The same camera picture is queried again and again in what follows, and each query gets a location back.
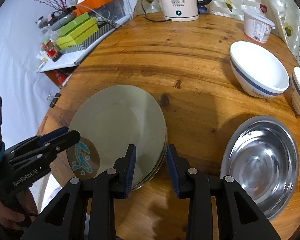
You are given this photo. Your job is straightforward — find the stainless steel bowl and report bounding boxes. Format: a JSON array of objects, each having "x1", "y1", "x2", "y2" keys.
[{"x1": 220, "y1": 115, "x2": 299, "y2": 221}]

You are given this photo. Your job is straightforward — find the large white blue-striped bowl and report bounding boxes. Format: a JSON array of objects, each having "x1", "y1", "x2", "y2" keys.
[{"x1": 229, "y1": 41, "x2": 289, "y2": 98}]

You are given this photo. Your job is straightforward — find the person left hand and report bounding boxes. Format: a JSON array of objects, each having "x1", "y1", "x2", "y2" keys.
[{"x1": 0, "y1": 189, "x2": 38, "y2": 230}]

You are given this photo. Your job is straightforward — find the black binder clip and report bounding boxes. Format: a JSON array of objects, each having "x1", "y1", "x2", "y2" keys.
[{"x1": 47, "y1": 93, "x2": 61, "y2": 108}]

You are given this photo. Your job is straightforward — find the green gift boxes stack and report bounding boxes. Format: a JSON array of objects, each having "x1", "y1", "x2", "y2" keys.
[{"x1": 56, "y1": 13, "x2": 99, "y2": 49}]

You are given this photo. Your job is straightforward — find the grey pouch case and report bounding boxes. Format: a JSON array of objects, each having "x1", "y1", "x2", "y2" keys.
[{"x1": 49, "y1": 11, "x2": 76, "y2": 31}]

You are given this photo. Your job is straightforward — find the zigzag pattern box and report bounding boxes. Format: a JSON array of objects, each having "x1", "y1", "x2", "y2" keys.
[{"x1": 61, "y1": 21, "x2": 119, "y2": 54}]

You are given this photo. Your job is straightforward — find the orange lidded storage box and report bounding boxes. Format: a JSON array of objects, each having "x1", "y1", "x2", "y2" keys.
[{"x1": 74, "y1": 0, "x2": 125, "y2": 19}]

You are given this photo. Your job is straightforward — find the white plastic tub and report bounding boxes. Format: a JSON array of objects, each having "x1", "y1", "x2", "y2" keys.
[{"x1": 243, "y1": 9, "x2": 275, "y2": 43}]

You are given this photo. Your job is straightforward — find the black kettle power cord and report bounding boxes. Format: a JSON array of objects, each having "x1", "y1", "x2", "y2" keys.
[{"x1": 141, "y1": 0, "x2": 172, "y2": 23}]

